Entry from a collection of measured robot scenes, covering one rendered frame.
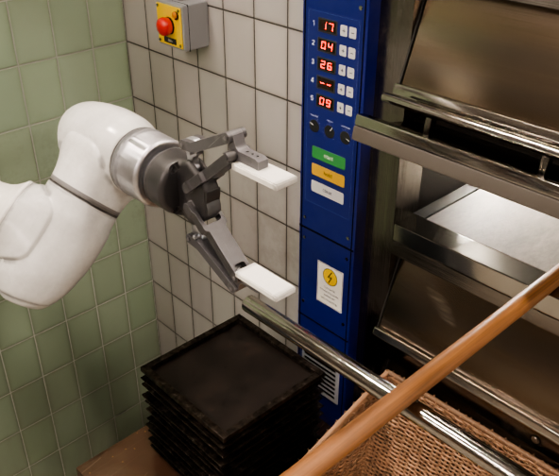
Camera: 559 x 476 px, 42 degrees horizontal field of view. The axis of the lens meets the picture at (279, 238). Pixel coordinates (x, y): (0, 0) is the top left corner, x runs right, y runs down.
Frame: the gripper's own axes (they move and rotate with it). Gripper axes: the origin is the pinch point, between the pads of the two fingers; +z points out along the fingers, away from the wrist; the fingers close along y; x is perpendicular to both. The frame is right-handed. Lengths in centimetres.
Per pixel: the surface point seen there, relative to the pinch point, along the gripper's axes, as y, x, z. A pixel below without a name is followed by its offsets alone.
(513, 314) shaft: 28, -43, 7
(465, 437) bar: 31.2, -18.7, 15.3
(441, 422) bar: 31.2, -18.7, 11.6
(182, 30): 3, -48, -82
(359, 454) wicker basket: 82, -44, -21
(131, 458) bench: 91, -11, -61
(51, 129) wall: 32, -30, -116
